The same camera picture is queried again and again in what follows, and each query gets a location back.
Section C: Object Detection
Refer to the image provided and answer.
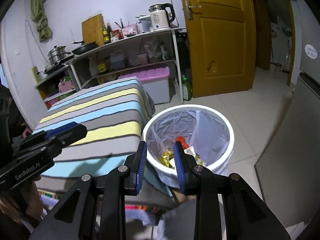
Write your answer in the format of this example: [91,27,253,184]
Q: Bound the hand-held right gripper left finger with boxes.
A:
[29,141,148,240]

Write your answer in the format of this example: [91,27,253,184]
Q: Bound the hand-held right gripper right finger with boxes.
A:
[173,141,292,240]

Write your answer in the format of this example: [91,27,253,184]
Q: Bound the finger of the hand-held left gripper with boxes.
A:
[12,123,88,159]
[19,121,78,143]

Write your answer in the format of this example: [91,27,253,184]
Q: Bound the yellow snack bag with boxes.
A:
[158,149,176,168]

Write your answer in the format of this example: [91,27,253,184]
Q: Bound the white paper wrapper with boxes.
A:
[184,146,197,160]

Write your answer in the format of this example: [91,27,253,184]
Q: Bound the green snack bag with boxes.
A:
[194,153,205,167]

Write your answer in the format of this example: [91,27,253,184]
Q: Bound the red plastic bag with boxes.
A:
[176,137,190,151]

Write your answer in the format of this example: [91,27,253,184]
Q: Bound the white bin with liner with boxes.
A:
[142,104,235,188]

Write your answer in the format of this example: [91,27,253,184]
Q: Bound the person's left hand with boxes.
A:
[0,176,47,221]

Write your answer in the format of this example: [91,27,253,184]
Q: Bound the striped tablecloth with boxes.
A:
[32,77,156,193]

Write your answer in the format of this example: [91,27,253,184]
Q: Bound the small wooden shelf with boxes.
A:
[34,69,77,109]

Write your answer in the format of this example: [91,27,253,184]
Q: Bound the pink basket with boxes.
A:
[58,77,75,93]

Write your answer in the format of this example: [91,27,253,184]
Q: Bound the yellow power strip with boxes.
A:
[31,66,42,84]

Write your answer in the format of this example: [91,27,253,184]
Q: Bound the black induction cooker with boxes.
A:
[44,61,72,75]

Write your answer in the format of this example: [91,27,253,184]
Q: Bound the yellow label bottle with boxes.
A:
[97,58,107,75]

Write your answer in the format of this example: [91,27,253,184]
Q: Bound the steel steamer pot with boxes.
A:
[48,45,72,66]

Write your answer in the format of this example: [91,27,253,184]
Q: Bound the large green bottle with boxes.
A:
[180,75,193,102]

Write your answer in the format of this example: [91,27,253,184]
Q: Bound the black frying pan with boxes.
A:
[71,41,99,55]

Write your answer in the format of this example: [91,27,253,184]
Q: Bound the blue plastic jug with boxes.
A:
[109,50,126,71]

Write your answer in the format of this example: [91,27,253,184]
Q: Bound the purple lid storage box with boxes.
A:
[117,64,171,105]

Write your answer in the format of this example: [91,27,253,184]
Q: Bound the wooden cutting board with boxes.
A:
[81,13,105,47]

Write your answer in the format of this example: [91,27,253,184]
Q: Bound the hanging green cloth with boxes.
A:
[30,0,53,41]

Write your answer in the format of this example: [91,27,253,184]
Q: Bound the white metal shelf unit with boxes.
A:
[61,27,187,105]

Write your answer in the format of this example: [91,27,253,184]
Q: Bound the plastic bags on shelf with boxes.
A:
[144,38,170,64]

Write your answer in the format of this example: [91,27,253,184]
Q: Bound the pink chopstick holder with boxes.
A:
[120,23,139,40]

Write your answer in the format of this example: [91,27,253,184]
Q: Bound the yellow wooden door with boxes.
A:
[176,0,257,98]

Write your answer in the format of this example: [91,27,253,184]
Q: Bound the clear plastic container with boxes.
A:
[138,15,152,34]

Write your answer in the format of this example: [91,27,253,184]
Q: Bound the white electric kettle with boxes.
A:
[148,3,176,32]

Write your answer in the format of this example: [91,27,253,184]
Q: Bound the brass door handle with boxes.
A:
[184,0,202,19]

